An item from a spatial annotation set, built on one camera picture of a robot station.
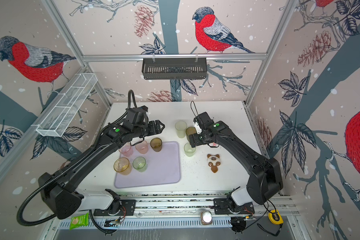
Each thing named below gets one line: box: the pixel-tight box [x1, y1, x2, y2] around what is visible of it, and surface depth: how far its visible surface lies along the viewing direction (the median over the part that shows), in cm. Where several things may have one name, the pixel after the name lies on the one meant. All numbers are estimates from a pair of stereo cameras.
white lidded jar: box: [201, 210, 213, 225], surface depth 63 cm
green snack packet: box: [69, 212, 90, 231], surface depth 70 cm
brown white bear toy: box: [207, 153, 221, 174], surface depth 88 cm
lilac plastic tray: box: [114, 141, 181, 189], surface depth 87 cm
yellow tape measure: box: [268, 209, 284, 225], surface depth 70 cm
